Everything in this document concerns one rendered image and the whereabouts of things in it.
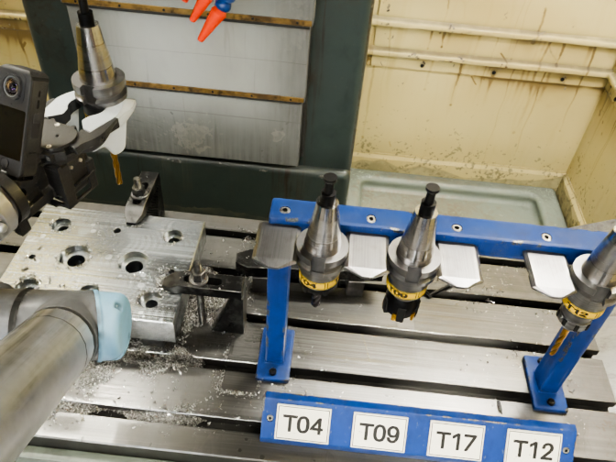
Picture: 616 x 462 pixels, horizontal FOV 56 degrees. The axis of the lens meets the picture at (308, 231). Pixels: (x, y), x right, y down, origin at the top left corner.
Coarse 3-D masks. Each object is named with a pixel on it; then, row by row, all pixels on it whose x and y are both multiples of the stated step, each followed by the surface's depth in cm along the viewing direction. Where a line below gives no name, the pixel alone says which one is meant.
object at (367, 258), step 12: (348, 240) 72; (360, 240) 72; (372, 240) 72; (384, 240) 72; (348, 252) 70; (360, 252) 70; (372, 252) 70; (384, 252) 70; (348, 264) 69; (360, 264) 69; (372, 264) 69; (384, 264) 69; (360, 276) 68; (372, 276) 68
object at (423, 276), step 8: (392, 248) 70; (392, 256) 69; (440, 256) 69; (392, 264) 68; (400, 264) 68; (432, 264) 68; (392, 272) 69; (400, 272) 68; (408, 272) 68; (416, 272) 68; (424, 272) 67; (432, 272) 68; (400, 280) 69; (408, 280) 69; (416, 280) 69; (424, 280) 69; (432, 280) 69
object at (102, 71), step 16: (80, 32) 67; (96, 32) 67; (80, 48) 68; (96, 48) 68; (80, 64) 69; (96, 64) 69; (112, 64) 71; (80, 80) 70; (96, 80) 70; (112, 80) 71
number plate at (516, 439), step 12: (516, 432) 83; (528, 432) 83; (540, 432) 83; (516, 444) 83; (528, 444) 83; (540, 444) 83; (552, 444) 83; (504, 456) 83; (516, 456) 83; (528, 456) 83; (540, 456) 83; (552, 456) 83
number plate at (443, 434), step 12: (432, 420) 83; (432, 432) 83; (444, 432) 83; (456, 432) 83; (468, 432) 83; (480, 432) 83; (432, 444) 83; (444, 444) 83; (456, 444) 83; (468, 444) 83; (480, 444) 83; (444, 456) 83; (456, 456) 83; (468, 456) 83; (480, 456) 83
